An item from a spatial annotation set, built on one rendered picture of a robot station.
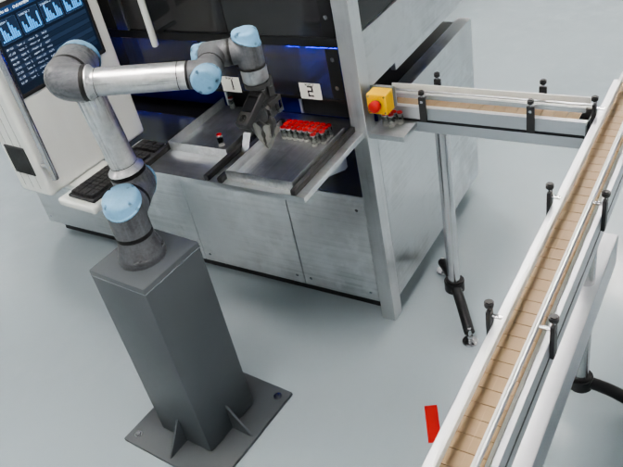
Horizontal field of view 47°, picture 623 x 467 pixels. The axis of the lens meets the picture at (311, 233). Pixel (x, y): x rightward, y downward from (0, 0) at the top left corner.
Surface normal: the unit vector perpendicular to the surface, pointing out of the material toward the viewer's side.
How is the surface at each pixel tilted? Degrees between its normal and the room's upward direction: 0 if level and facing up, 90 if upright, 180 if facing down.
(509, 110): 0
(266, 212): 90
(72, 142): 90
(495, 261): 0
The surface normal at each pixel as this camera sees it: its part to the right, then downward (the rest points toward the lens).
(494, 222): -0.18, -0.79
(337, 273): -0.50, 0.58
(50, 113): 0.82, 0.21
